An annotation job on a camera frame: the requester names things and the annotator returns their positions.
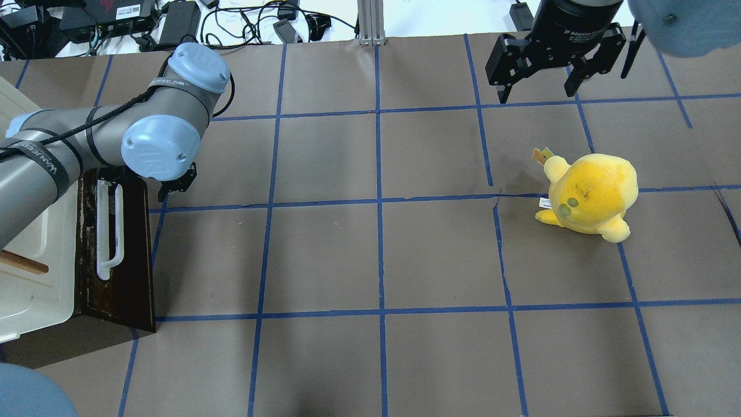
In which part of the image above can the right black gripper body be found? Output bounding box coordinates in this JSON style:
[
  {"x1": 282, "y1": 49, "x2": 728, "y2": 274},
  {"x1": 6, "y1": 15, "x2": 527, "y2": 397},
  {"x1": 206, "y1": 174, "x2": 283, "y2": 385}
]
[{"x1": 518, "y1": 1, "x2": 614, "y2": 72}]

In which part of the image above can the wooden stick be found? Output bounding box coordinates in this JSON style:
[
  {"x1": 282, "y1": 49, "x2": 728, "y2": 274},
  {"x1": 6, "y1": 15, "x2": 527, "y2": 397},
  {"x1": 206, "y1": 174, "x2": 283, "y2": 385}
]
[{"x1": 1, "y1": 249, "x2": 49, "y2": 275}]

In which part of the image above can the black cable bundle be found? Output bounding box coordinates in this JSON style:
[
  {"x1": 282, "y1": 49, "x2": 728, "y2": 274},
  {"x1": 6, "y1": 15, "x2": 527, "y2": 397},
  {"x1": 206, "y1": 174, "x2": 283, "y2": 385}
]
[{"x1": 197, "y1": 0, "x2": 357, "y2": 50}]

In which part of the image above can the black power adapter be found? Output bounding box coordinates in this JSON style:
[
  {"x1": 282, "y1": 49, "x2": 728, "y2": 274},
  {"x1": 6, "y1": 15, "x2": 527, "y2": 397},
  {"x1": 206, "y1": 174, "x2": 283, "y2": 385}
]
[{"x1": 157, "y1": 1, "x2": 201, "y2": 49}]

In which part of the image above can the white drawer handle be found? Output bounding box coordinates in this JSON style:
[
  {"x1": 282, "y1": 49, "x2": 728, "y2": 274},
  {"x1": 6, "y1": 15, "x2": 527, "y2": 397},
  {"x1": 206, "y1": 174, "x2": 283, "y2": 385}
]
[{"x1": 95, "y1": 180, "x2": 125, "y2": 281}]

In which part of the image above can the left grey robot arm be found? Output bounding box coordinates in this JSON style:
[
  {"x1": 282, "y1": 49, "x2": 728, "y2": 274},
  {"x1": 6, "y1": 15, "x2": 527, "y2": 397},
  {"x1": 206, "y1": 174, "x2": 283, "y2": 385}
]
[{"x1": 1, "y1": 42, "x2": 231, "y2": 247}]

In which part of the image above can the dark brown wooden drawer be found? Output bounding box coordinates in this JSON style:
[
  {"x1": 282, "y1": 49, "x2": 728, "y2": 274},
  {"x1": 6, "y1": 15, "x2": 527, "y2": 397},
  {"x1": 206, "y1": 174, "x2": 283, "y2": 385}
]
[{"x1": 75, "y1": 168, "x2": 156, "y2": 329}]

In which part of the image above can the yellow plush dinosaur toy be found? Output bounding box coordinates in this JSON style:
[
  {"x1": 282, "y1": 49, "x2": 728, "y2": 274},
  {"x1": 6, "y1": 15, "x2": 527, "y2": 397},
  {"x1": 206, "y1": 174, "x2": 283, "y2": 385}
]
[{"x1": 533, "y1": 148, "x2": 640, "y2": 243}]

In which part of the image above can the aluminium frame post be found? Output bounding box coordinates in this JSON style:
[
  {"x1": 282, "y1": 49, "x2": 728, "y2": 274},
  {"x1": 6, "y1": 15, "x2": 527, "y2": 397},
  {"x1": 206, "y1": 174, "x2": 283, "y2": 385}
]
[{"x1": 357, "y1": 0, "x2": 387, "y2": 46}]

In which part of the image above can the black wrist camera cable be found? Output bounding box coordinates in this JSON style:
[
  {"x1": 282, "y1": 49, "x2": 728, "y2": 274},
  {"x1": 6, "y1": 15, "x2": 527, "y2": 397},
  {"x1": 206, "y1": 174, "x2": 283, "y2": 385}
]
[{"x1": 0, "y1": 72, "x2": 235, "y2": 160}]

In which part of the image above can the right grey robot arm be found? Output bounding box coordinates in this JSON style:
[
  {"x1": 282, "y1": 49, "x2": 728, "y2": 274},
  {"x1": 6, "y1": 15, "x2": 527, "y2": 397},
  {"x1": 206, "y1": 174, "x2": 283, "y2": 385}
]
[{"x1": 485, "y1": 1, "x2": 739, "y2": 104}]

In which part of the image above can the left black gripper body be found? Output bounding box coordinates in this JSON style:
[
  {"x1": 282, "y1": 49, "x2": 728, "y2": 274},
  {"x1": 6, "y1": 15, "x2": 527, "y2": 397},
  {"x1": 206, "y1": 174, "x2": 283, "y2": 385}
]
[{"x1": 157, "y1": 163, "x2": 197, "y2": 203}]

